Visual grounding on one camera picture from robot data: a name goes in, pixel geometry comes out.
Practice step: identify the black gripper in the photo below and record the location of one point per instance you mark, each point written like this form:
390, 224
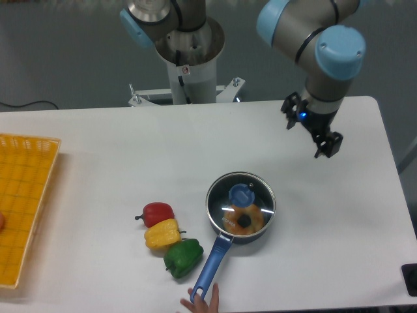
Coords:
316, 117

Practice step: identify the glass pot lid blue knob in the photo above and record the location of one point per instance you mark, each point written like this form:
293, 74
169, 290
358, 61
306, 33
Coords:
241, 189

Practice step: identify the dark pot blue handle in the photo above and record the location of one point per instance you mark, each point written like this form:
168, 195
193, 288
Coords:
219, 249

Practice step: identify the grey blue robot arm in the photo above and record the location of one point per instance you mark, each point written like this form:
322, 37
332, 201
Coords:
310, 33

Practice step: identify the person's hand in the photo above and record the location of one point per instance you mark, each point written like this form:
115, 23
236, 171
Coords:
201, 306

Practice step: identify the orange glazed donut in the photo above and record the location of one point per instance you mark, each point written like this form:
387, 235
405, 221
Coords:
243, 220

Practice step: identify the black device at table edge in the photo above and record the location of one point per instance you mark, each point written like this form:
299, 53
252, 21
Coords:
409, 275

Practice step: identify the yellow bell pepper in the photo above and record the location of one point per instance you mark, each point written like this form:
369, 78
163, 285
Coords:
163, 235

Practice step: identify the red bell pepper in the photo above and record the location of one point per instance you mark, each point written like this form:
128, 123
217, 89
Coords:
155, 212

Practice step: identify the green bell pepper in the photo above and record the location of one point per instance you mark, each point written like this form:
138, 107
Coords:
182, 257

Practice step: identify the yellow wicker basket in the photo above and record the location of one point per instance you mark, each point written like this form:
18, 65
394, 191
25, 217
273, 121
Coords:
27, 163

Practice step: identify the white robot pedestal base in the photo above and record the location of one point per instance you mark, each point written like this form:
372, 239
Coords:
191, 62

